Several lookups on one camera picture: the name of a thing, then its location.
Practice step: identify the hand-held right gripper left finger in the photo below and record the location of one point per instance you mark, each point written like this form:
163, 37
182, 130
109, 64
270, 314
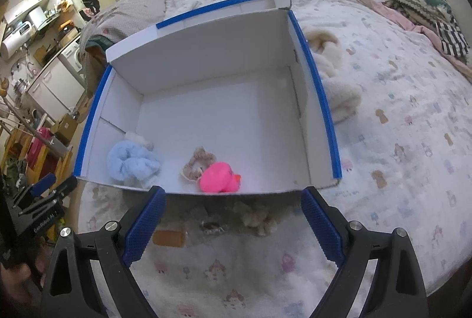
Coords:
142, 229

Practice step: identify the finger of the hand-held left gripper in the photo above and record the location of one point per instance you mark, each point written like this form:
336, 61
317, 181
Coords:
64, 187
44, 183

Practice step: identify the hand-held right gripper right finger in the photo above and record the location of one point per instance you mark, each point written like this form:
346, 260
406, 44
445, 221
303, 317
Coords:
322, 229

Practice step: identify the light blue plush toy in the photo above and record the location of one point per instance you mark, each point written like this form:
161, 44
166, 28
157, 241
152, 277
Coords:
129, 163

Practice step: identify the brown and cream plush doll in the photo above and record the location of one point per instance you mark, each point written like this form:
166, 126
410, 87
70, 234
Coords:
197, 165

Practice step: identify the small white plush rabbit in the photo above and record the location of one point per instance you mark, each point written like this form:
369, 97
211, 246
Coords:
138, 140

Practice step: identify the pink plush duck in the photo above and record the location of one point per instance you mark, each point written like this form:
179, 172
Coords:
219, 177

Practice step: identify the blue cardboard box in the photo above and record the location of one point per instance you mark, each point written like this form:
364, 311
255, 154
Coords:
221, 100

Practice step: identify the orange brown soft block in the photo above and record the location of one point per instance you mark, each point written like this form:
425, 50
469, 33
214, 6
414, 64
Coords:
167, 238

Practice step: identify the person's left hand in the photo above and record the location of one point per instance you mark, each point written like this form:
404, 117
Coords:
13, 283

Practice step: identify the yellow wooden rack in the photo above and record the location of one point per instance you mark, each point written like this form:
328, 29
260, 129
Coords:
61, 163

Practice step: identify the red bag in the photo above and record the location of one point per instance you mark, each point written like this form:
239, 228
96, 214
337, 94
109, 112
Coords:
38, 148

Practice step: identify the grey metal pole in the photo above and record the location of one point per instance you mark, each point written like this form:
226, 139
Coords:
40, 135

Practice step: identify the curly brown plush toy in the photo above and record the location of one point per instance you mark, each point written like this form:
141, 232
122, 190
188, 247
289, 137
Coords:
260, 220

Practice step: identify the white kitchen cabinet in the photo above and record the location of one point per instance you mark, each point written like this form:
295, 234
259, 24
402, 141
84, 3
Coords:
55, 87

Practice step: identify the steel pot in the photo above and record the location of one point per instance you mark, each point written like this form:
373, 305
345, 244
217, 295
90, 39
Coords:
19, 85

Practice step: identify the cartoon printed bed sheet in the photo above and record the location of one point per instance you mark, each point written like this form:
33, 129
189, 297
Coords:
398, 141

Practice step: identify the white washing machine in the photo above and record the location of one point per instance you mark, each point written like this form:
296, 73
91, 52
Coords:
72, 54

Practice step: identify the cream fluffy plush toy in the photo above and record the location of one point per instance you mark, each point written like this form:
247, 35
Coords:
339, 89

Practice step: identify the white water heater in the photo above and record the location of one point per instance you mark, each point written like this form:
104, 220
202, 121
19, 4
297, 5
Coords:
14, 41

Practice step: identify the teal cloth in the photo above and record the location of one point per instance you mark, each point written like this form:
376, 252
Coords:
103, 44

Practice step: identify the white cylinder tank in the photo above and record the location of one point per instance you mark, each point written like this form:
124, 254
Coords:
37, 16

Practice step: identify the black white striped cloth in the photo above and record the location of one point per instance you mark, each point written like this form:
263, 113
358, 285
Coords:
451, 33

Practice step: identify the knitted patterned cloth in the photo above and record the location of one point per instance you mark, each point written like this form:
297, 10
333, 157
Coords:
413, 6

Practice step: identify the white wall cabinet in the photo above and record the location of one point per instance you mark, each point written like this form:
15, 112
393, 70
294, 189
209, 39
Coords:
27, 4

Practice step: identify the clothes on wall hook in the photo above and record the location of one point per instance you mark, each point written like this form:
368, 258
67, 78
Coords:
90, 6

